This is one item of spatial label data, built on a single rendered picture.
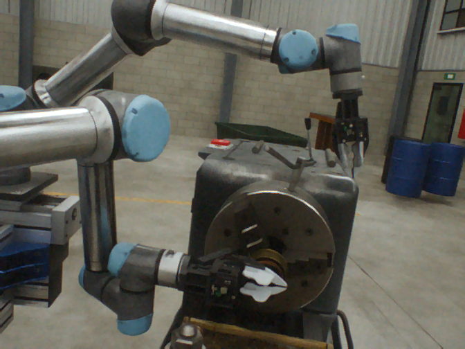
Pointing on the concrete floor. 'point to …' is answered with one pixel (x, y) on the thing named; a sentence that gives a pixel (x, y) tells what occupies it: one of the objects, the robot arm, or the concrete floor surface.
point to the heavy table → (323, 131)
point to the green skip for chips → (231, 129)
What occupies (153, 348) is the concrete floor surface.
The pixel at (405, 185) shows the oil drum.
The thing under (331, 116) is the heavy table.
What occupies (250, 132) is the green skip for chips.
